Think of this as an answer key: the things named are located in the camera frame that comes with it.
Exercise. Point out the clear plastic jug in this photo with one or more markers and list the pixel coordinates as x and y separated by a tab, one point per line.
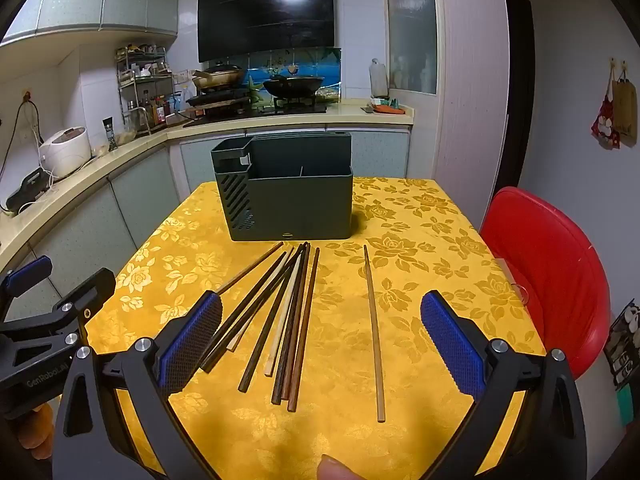
378	79

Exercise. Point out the orange cloth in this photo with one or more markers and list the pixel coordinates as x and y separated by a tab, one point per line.
387	108

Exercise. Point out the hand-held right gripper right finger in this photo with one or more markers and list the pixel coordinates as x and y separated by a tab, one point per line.
450	347

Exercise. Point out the grey wall cabinets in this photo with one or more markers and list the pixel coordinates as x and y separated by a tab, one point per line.
100	0

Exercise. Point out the yellow floral tablecloth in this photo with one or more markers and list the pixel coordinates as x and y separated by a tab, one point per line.
430	265

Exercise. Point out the dark green utensil holder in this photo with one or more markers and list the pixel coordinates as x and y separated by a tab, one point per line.
300	200

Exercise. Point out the golden pan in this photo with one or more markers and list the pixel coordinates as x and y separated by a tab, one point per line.
220	77

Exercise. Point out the black range hood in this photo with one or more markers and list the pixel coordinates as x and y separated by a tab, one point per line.
265	15

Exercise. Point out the red plastic chair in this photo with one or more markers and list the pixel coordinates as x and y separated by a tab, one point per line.
550	270

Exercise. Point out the person's left hand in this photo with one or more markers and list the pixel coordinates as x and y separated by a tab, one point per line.
36	430

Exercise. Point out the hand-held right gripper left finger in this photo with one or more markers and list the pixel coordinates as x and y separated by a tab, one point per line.
192	347

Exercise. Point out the brown paper bag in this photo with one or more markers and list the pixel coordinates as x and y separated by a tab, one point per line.
625	110

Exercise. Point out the thin light brown chopstick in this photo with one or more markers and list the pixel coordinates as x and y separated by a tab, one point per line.
250	270

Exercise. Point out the beige kitchen counter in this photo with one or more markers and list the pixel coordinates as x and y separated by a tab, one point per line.
300	118

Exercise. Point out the reddish brown chopstick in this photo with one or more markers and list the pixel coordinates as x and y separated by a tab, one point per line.
304	340

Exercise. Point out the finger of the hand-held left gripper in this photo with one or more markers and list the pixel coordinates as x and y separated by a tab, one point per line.
87	295
30	272

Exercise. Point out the grey base cabinets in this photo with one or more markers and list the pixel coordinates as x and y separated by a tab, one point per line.
140	195

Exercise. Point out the frosted glass door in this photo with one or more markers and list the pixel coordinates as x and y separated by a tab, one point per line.
412	25

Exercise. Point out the gas stove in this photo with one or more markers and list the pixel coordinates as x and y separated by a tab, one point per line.
300	105

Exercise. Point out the pepper grinder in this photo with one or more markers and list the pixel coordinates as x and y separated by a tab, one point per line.
109	135

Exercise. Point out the printed bag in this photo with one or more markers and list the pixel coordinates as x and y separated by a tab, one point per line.
625	345

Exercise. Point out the black chopstick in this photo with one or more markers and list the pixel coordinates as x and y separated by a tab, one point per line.
250	310

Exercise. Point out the person's right hand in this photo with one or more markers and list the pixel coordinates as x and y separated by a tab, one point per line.
342	469

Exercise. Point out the beige chopstick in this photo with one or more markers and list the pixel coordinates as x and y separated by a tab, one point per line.
239	336
281	325

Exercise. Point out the red hanging bag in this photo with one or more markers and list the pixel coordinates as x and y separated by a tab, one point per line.
604	125

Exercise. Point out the blue sea backsplash picture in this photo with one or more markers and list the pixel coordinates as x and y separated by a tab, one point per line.
331	70

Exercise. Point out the black wok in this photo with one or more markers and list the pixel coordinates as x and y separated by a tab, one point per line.
292	87

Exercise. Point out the metal spice rack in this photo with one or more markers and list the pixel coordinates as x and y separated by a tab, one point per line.
145	76

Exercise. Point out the dark textured chopstick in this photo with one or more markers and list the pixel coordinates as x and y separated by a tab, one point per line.
289	340

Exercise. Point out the row of sauce bottles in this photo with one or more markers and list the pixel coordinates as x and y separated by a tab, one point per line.
157	110

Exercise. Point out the white rice cooker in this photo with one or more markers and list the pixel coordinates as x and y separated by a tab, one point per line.
65	152

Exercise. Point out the black countertop appliance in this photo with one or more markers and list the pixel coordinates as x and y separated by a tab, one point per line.
25	190

